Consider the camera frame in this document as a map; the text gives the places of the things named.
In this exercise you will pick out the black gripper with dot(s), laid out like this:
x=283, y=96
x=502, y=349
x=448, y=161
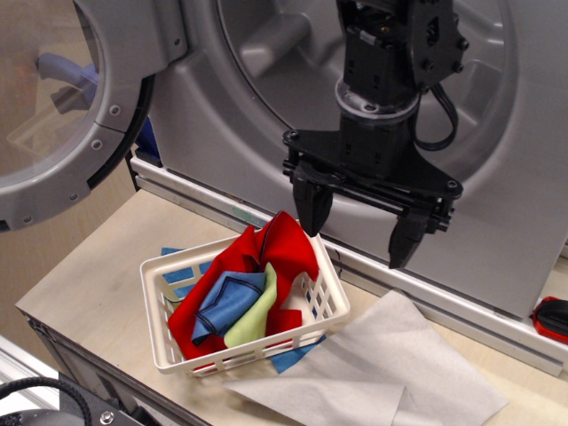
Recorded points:
x=374, y=161

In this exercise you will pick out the blue cloth with dark stitching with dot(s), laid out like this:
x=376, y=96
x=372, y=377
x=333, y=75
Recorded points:
x=232, y=295

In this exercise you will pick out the light green cloth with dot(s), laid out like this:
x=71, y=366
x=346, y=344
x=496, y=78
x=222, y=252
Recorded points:
x=251, y=326

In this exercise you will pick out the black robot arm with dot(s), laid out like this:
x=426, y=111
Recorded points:
x=395, y=51

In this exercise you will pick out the grey toy washing machine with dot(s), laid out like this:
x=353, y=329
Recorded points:
x=431, y=135

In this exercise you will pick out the white plastic laundry basket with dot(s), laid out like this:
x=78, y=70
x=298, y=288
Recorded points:
x=339, y=304

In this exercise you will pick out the grey round machine door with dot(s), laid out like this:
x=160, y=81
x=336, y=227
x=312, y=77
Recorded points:
x=76, y=84

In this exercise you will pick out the red cloth with dark stitching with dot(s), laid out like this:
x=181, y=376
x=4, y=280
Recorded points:
x=283, y=243

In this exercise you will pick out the grey felt sheet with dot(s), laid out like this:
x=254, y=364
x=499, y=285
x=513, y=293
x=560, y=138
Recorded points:
x=387, y=367

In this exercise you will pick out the blue felt mat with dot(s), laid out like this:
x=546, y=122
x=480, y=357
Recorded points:
x=293, y=357

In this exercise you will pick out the red and black tool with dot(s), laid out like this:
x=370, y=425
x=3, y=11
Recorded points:
x=549, y=319

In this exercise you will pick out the aluminium profile rail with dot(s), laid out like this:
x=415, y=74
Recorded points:
x=483, y=323

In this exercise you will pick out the black metal bracket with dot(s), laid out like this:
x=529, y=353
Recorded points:
x=109, y=410

